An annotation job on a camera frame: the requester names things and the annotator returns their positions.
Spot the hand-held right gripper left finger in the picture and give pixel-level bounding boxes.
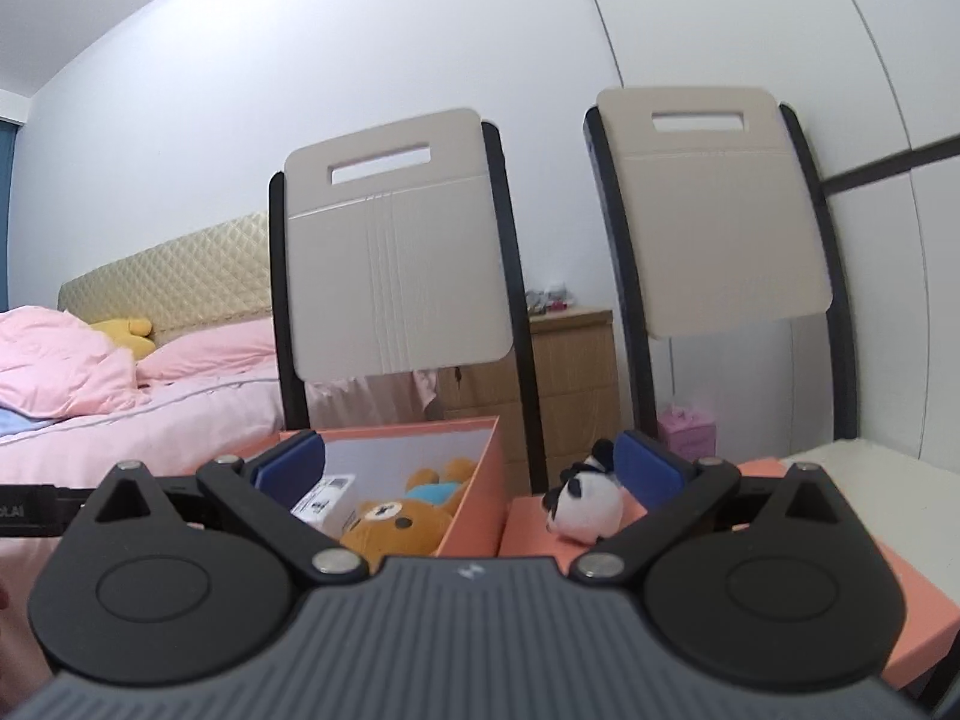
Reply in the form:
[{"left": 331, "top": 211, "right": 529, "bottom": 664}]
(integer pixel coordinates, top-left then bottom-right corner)
[{"left": 88, "top": 431, "right": 371, "bottom": 590}]

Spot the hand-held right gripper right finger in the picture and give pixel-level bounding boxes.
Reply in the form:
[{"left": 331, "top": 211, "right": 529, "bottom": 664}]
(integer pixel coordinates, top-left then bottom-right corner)
[{"left": 568, "top": 430, "right": 854, "bottom": 587}]

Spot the panda plush toy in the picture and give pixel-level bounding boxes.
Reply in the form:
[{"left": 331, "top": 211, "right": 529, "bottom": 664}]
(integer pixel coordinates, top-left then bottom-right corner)
[{"left": 541, "top": 439, "right": 628, "bottom": 542}]

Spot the orange cardboard box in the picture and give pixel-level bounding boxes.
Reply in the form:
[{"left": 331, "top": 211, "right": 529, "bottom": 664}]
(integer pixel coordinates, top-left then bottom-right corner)
[{"left": 244, "top": 415, "right": 512, "bottom": 560}]

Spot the white desktop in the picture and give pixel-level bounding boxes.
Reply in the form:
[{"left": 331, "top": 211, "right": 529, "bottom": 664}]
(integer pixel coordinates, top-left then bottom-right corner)
[{"left": 776, "top": 438, "right": 960, "bottom": 720}]

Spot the small white printed box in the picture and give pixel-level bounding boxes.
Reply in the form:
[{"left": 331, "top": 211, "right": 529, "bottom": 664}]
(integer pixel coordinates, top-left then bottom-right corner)
[{"left": 289, "top": 472, "right": 358, "bottom": 539}]

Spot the pink gift box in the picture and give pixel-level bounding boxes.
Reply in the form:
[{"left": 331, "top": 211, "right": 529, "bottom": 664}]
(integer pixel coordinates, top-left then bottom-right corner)
[{"left": 658, "top": 403, "right": 718, "bottom": 459}]

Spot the light blue cloth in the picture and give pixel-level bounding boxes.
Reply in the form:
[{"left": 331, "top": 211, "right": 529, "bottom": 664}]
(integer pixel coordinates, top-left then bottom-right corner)
[{"left": 0, "top": 408, "right": 47, "bottom": 441}]

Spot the wooden nightstand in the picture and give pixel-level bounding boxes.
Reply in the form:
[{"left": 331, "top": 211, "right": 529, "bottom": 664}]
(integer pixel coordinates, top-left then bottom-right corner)
[{"left": 438, "top": 307, "right": 625, "bottom": 494}]

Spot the pink bed sheet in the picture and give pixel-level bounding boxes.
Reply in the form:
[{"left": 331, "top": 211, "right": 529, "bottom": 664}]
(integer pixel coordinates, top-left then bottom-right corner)
[{"left": 0, "top": 369, "right": 445, "bottom": 482}]

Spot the brown teddy bear plush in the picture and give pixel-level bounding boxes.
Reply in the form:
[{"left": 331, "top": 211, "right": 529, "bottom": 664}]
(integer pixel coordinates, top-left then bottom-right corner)
[{"left": 340, "top": 457, "right": 481, "bottom": 575}]

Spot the pink pillow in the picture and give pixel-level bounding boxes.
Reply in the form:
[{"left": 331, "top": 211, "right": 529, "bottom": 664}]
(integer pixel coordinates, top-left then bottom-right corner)
[{"left": 135, "top": 316, "right": 281, "bottom": 385}]

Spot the orange box lid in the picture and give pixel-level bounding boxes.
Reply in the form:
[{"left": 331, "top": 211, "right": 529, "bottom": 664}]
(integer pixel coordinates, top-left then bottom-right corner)
[{"left": 498, "top": 456, "right": 960, "bottom": 691}]

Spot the pink duvet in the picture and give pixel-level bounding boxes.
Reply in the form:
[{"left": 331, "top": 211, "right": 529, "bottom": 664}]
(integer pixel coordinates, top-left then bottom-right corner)
[{"left": 0, "top": 305, "right": 152, "bottom": 419}]

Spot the small clutter on nightstand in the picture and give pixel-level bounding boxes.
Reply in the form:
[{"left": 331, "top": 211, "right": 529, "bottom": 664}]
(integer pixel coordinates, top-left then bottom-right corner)
[{"left": 525, "top": 284, "right": 576, "bottom": 317}]

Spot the yellow plush toy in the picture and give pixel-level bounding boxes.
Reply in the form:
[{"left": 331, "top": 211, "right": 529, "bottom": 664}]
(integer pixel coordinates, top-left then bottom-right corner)
[{"left": 89, "top": 316, "right": 157, "bottom": 362}]

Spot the beige quilted headboard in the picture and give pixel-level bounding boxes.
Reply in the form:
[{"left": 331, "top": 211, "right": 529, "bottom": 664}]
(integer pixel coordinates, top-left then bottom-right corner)
[{"left": 58, "top": 211, "right": 273, "bottom": 339}]

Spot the blue curtain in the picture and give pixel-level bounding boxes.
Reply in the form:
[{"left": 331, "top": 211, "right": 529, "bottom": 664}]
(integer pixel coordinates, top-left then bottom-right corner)
[{"left": 0, "top": 115, "right": 18, "bottom": 314}]

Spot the white wardrobe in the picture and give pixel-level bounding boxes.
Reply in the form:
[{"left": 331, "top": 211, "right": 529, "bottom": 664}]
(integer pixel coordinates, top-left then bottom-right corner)
[{"left": 573, "top": 0, "right": 960, "bottom": 466}]

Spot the beige chair with black frame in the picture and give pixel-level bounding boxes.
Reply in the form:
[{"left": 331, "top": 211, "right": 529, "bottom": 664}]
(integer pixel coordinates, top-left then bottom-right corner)
[
  {"left": 583, "top": 85, "right": 860, "bottom": 460},
  {"left": 268, "top": 106, "right": 553, "bottom": 497}
]

